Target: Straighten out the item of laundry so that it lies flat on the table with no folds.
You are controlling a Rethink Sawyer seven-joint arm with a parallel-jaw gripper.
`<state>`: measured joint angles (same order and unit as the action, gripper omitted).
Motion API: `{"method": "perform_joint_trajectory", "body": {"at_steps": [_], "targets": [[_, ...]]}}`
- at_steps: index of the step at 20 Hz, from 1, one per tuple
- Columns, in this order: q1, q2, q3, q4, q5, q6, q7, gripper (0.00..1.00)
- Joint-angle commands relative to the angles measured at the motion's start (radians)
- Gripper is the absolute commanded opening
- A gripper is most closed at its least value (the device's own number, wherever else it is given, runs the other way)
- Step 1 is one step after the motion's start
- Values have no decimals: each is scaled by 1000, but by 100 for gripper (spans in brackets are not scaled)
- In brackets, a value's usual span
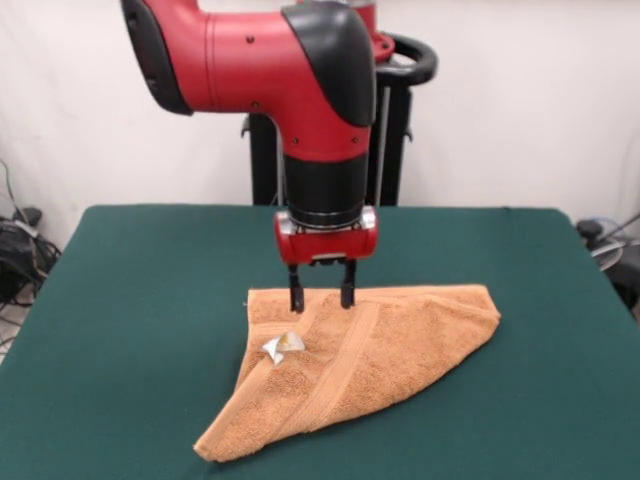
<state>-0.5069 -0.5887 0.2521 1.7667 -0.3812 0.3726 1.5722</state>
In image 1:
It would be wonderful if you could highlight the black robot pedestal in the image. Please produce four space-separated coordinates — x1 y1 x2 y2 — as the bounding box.
239 32 439 207

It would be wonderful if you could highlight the orange terry towel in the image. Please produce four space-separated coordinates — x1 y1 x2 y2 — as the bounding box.
193 283 503 464

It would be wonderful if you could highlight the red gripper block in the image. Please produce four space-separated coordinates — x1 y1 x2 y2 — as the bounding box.
273 207 380 315

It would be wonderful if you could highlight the dark green table cloth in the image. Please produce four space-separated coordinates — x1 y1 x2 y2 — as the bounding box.
0 203 640 480

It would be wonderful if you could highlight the grey stand base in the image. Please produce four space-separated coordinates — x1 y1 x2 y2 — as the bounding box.
591 238 626 271

